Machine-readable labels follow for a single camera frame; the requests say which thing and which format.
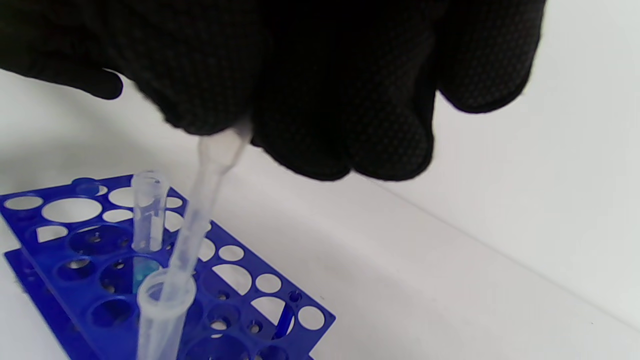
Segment clear test tube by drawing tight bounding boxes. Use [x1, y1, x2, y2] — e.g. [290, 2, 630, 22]
[131, 170, 171, 296]

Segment person's right hand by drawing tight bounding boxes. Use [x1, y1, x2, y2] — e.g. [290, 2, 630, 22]
[0, 0, 548, 182]

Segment clear plastic transfer pipette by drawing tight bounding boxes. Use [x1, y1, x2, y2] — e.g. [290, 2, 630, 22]
[159, 117, 253, 303]

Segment test tube with blue liquid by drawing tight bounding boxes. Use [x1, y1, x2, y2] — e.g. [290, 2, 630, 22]
[136, 270, 197, 360]

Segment blue test tube rack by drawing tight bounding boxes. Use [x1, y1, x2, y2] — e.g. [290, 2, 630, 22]
[0, 172, 337, 360]

